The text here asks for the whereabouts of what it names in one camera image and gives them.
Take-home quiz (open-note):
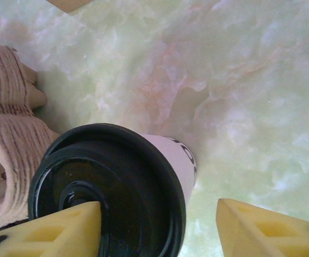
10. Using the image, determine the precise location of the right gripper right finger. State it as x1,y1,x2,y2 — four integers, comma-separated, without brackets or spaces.
214,198,309,257

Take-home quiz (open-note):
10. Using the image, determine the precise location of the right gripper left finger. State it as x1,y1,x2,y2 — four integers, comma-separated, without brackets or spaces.
0,200,103,257

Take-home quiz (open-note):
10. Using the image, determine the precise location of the black plastic cup lid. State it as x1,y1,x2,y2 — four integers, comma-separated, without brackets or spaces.
27,122,187,257

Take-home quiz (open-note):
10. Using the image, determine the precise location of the white paper coffee cup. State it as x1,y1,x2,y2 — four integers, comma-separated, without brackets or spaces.
139,133,199,207

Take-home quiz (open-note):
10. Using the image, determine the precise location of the brown cardboard box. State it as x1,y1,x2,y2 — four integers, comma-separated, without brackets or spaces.
48,0,92,13

